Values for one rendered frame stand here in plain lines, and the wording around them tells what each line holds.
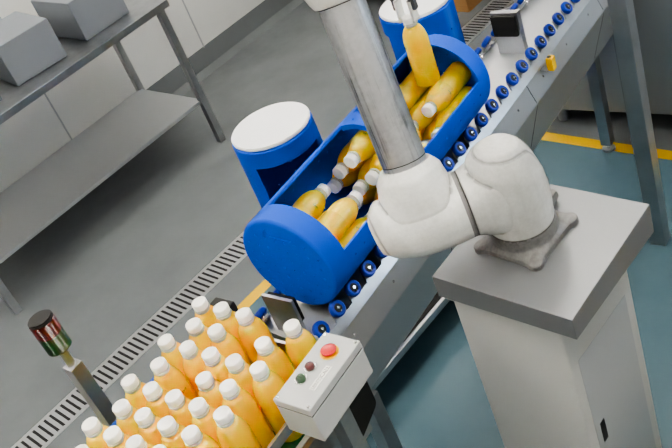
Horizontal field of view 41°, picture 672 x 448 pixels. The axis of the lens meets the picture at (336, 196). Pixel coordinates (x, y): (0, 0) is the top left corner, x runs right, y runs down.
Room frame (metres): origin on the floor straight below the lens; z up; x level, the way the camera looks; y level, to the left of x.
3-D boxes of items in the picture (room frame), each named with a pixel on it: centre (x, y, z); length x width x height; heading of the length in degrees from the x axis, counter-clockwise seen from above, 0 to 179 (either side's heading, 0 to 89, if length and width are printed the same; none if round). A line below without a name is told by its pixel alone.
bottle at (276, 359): (1.56, 0.28, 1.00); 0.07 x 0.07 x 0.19
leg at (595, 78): (3.23, -1.20, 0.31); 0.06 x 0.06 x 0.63; 43
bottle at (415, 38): (2.34, -0.38, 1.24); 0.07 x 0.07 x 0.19
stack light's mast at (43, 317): (1.78, 0.75, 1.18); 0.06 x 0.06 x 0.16
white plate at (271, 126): (2.68, 0.11, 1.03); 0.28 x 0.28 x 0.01
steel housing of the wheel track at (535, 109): (2.50, -0.54, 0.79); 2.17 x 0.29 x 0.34; 133
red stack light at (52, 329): (1.78, 0.75, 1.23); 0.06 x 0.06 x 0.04
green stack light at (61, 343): (1.78, 0.75, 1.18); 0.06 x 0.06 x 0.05
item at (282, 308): (1.78, 0.23, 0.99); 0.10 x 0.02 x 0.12; 43
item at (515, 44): (2.70, -0.74, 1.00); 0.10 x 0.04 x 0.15; 43
